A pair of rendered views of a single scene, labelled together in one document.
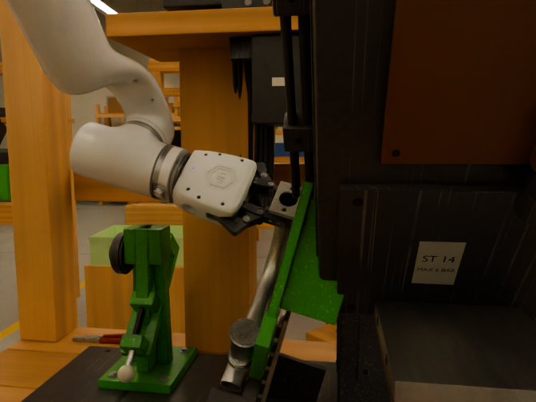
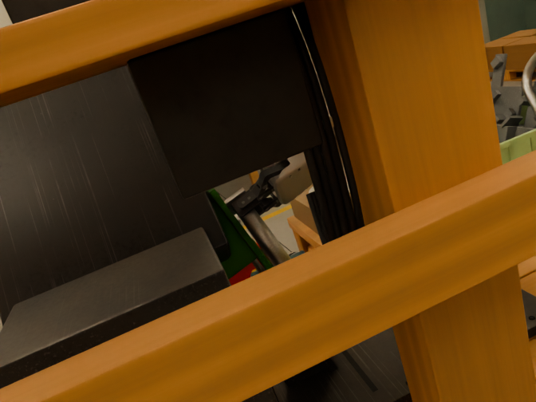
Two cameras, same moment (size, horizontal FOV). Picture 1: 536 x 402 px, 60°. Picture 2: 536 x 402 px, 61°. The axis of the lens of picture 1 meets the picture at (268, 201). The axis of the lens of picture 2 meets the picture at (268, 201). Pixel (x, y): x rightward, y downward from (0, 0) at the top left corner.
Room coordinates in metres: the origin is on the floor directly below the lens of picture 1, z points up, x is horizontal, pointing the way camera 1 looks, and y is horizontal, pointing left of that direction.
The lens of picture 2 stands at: (1.37, -0.23, 1.48)
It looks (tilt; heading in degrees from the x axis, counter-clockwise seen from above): 19 degrees down; 161
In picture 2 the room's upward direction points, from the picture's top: 19 degrees counter-clockwise
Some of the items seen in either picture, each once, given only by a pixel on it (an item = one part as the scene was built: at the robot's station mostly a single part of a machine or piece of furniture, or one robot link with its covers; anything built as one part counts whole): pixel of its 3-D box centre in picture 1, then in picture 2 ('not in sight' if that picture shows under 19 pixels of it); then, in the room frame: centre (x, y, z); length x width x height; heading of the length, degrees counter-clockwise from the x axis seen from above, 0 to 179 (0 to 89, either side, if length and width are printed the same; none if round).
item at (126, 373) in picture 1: (129, 360); not in sight; (0.73, 0.23, 0.96); 0.06 x 0.03 x 0.06; 172
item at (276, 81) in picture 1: (303, 83); (222, 103); (0.86, -0.06, 1.42); 0.17 x 0.12 x 0.15; 82
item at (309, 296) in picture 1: (314, 257); (222, 233); (0.58, -0.06, 1.17); 0.13 x 0.12 x 0.20; 82
